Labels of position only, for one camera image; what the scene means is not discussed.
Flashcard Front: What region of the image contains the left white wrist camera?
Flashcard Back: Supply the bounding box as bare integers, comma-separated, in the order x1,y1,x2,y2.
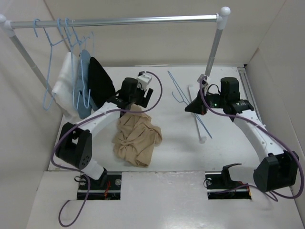
136,72,152,90

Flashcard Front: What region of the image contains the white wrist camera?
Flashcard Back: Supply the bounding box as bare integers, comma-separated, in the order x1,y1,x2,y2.
136,72,152,90
197,74,211,88

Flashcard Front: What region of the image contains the black shirt on hanger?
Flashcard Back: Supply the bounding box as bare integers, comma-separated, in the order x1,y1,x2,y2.
88,57,116,111

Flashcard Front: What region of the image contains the light blue wire hanger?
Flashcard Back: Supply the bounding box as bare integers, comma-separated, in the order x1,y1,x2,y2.
167,70,213,139

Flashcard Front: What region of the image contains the beige t shirt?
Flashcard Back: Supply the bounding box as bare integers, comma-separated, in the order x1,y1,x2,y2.
112,104,163,167

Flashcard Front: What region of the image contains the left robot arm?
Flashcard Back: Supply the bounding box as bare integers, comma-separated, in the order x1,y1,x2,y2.
55,73,153,189

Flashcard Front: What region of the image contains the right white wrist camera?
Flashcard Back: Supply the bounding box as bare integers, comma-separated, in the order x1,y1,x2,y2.
197,74,211,88

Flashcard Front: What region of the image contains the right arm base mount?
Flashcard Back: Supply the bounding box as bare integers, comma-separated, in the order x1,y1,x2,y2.
203,163,252,200

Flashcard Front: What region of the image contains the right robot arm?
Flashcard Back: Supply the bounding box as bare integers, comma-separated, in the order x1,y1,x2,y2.
185,75,300,192

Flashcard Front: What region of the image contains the aluminium rail on table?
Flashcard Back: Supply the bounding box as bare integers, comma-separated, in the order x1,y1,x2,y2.
237,67,262,121

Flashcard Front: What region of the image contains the empty light blue hanger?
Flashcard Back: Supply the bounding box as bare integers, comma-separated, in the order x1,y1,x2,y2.
32,19,67,111

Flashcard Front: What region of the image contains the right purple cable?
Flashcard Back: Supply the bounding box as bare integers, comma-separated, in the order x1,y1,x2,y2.
199,78,301,202

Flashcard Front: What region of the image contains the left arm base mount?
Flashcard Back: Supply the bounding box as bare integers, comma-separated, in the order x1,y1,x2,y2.
74,172,122,200

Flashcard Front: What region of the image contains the metal clothes rack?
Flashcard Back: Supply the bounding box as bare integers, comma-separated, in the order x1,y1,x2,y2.
0,7,231,103

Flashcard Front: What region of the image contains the blue shirt on hanger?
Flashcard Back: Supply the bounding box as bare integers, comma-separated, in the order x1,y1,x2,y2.
74,50,98,119

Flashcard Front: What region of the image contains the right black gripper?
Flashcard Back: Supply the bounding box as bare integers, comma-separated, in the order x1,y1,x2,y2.
184,87,227,115

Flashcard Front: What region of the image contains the white shirt on hanger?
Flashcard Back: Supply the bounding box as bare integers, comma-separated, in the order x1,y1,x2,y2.
52,52,79,117

